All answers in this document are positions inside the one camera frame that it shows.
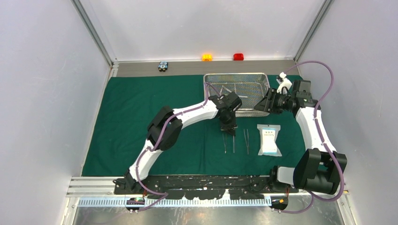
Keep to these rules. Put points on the red toy block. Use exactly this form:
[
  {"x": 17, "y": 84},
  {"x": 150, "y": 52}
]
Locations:
[{"x": 238, "y": 57}]

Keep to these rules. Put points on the blue owl toy block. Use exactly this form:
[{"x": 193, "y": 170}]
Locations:
[{"x": 163, "y": 66}]

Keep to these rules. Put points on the metal mesh instrument tray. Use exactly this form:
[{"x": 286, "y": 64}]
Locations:
[{"x": 222, "y": 84}]

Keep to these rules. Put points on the green surgical drape cloth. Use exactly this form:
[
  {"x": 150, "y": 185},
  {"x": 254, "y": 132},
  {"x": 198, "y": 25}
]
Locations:
[{"x": 139, "y": 109}]

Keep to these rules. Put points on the steel needle holder clamp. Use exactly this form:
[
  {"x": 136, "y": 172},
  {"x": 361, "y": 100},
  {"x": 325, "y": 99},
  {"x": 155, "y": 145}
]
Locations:
[{"x": 245, "y": 89}]

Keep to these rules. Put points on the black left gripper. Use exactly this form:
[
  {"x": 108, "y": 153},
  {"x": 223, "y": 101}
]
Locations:
[{"x": 230, "y": 128}]

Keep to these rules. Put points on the white sterile packet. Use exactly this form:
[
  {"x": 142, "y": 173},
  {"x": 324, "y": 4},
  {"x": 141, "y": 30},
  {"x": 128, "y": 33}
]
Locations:
[{"x": 268, "y": 137}]

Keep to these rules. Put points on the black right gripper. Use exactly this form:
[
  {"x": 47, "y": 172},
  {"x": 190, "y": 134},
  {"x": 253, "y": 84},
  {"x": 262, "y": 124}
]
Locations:
[{"x": 266, "y": 105}]

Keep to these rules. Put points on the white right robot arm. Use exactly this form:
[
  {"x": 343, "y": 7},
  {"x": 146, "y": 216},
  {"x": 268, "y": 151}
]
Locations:
[{"x": 320, "y": 169}]

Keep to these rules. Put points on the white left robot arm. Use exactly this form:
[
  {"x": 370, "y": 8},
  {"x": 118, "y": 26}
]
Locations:
[{"x": 165, "y": 128}]

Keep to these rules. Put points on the steel surgical forceps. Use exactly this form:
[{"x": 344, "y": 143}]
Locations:
[{"x": 225, "y": 142}]

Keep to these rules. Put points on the yellow toy block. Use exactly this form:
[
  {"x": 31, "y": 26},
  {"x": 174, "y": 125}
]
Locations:
[{"x": 207, "y": 57}]

